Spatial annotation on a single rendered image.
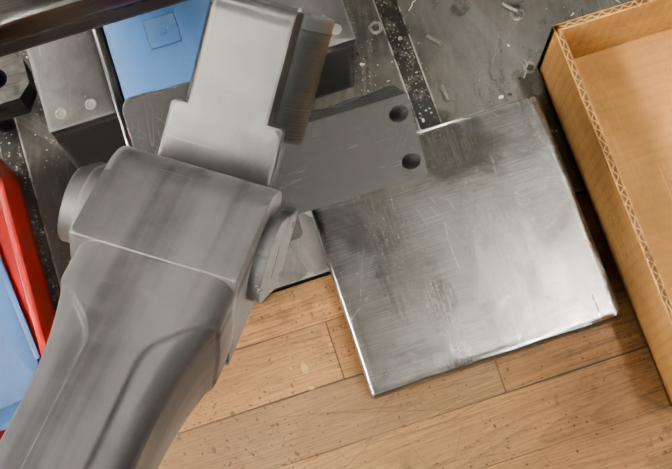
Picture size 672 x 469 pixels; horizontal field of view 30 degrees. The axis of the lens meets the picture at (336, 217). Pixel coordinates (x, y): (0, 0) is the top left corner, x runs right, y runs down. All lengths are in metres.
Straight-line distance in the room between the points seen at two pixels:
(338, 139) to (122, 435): 0.24
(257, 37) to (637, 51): 0.42
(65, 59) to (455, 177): 0.26
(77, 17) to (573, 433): 0.41
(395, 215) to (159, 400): 0.41
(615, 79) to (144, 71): 0.32
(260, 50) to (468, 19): 0.39
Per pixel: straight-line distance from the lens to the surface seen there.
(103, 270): 0.47
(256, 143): 0.53
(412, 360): 0.81
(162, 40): 0.80
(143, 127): 0.66
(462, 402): 0.83
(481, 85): 0.88
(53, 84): 0.81
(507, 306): 0.82
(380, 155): 0.62
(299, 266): 0.84
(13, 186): 0.86
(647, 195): 0.87
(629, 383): 0.85
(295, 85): 0.55
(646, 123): 0.89
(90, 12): 0.67
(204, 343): 0.46
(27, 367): 0.85
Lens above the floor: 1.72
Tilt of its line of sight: 75 degrees down
